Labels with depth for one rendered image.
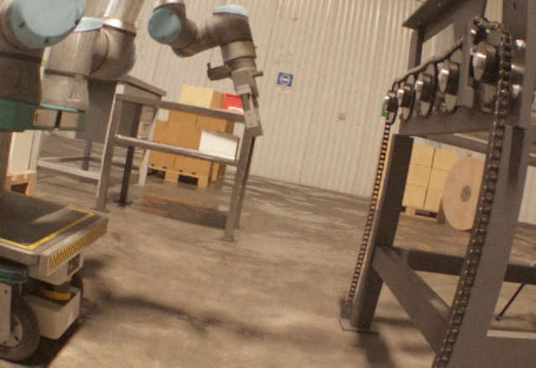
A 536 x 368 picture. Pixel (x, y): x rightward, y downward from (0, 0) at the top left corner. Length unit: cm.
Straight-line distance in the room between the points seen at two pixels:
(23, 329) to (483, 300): 98
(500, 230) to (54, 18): 90
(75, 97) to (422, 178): 774
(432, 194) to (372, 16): 430
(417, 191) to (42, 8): 830
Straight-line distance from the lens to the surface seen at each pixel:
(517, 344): 123
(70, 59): 172
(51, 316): 149
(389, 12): 1217
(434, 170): 916
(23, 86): 128
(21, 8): 110
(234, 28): 168
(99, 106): 559
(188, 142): 714
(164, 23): 161
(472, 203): 822
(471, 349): 118
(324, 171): 1172
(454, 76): 141
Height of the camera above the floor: 62
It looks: 2 degrees down
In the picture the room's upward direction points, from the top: 11 degrees clockwise
